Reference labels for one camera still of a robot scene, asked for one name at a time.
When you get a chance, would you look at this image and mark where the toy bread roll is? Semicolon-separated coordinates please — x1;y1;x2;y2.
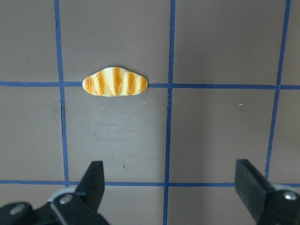
82;67;148;97

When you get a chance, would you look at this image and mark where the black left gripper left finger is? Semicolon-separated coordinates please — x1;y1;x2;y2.
0;161;109;225

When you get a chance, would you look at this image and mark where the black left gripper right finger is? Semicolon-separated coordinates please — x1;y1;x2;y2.
234;159;300;225

